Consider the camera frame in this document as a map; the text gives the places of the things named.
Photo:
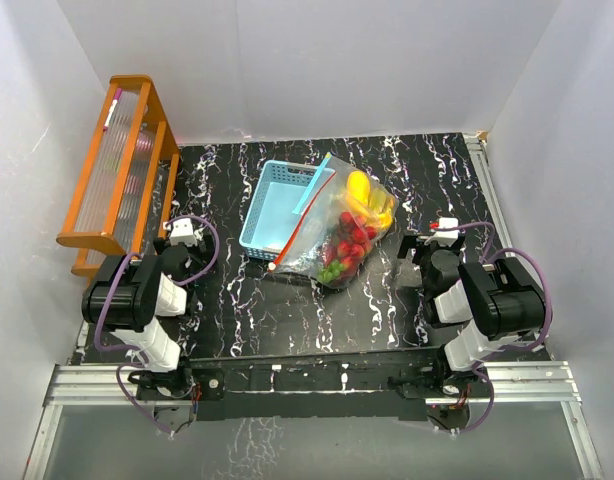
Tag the orange wooden rack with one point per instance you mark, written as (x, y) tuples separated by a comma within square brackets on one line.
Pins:
[(126, 185)]

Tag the blue zip clear bag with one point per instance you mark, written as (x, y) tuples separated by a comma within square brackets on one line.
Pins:
[(337, 184)]

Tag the light blue plastic basket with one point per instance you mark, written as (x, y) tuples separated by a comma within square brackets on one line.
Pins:
[(283, 193)]

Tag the red fake strawberries bunch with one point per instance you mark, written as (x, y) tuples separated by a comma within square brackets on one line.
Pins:
[(350, 242)]

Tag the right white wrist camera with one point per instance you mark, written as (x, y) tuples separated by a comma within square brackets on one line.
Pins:
[(444, 231)]

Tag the green fake grapes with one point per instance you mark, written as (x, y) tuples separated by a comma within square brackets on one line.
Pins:
[(330, 273)]

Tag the aluminium frame rail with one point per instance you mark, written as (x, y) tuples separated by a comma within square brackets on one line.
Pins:
[(510, 382)]

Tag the black base bar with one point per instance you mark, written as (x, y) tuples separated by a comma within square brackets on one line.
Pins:
[(407, 384)]

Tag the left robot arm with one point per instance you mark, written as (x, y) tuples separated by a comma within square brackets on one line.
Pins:
[(130, 296)]

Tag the pink white marker pen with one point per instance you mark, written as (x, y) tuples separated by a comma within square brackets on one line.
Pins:
[(112, 107)]

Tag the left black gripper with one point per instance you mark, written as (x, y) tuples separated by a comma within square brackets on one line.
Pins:
[(205, 257)]

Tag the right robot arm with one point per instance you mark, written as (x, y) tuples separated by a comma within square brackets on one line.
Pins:
[(494, 304)]

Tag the red zip clear bag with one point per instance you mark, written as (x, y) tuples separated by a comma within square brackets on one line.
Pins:
[(302, 253)]

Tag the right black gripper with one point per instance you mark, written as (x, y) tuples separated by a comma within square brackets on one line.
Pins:
[(414, 242)]

